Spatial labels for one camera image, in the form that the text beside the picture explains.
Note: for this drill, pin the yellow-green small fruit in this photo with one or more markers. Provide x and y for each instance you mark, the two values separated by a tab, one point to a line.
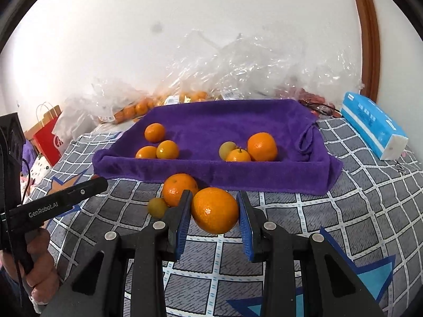
157	207
226	148

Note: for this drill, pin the clear bag of small oranges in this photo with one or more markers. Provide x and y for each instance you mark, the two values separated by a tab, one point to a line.
132	109

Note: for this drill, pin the grey grid bedsheet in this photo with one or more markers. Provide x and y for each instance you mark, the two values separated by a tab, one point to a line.
363	204

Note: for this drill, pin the person's left hand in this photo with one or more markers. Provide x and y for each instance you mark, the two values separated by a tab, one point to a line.
43	261

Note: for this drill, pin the large orange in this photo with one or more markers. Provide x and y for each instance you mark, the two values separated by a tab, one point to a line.
214	209
176	186
262	146

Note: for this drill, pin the white plastic bag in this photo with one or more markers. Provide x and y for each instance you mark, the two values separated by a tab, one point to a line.
72	119

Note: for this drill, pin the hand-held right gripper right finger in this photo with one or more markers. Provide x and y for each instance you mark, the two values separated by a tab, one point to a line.
246	229

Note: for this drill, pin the clear bag of red fruits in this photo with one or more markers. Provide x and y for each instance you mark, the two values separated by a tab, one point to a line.
307	95

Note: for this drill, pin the blue tissue pack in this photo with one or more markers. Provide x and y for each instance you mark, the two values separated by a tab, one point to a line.
366	119

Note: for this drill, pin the purple towel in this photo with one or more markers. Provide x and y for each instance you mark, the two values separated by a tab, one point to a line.
205	128

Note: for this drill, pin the red paper bag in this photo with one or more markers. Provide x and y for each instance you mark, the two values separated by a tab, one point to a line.
49	138

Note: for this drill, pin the small orange with stem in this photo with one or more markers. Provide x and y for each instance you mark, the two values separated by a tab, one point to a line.
238	156

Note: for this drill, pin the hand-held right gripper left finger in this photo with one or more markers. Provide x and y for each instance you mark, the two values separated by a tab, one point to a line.
183	226

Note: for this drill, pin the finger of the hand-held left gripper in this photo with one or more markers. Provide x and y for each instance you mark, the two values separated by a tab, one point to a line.
86	190

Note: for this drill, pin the brown wooden door frame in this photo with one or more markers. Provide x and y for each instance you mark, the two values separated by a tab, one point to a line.
368	33

